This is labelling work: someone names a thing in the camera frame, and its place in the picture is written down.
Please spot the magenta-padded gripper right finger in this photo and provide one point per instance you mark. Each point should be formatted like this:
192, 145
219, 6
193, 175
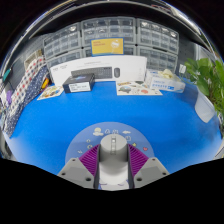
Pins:
150, 171

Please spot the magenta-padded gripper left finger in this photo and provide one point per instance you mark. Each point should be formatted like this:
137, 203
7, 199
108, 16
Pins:
76, 171

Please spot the grey computer mouse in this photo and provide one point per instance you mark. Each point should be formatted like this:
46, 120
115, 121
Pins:
113, 163

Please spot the round blue printed mouse pad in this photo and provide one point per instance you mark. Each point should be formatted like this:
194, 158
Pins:
80, 140

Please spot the food sticker sheet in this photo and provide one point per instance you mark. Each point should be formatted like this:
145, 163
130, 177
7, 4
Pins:
50, 92

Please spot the cartoon sticker sheet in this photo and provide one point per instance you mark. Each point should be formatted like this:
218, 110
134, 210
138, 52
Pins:
136, 88

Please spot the small black box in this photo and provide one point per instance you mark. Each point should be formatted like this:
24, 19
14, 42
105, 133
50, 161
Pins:
78, 83

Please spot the white tissue box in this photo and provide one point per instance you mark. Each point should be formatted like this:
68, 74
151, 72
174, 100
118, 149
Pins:
165, 82

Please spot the red blue checked cloth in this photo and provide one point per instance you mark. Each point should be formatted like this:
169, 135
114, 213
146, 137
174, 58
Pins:
28, 78

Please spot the white keyboard packaging box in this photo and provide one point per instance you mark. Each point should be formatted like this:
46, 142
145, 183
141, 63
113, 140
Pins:
133, 66

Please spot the potted green plant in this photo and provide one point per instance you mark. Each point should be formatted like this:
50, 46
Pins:
208, 80

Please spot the white woven basket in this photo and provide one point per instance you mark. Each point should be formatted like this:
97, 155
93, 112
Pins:
32, 58

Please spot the yellow and blue box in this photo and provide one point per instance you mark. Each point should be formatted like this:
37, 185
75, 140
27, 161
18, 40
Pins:
106, 46

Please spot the white wall socket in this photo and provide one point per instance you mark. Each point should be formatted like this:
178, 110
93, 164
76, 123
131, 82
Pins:
182, 69

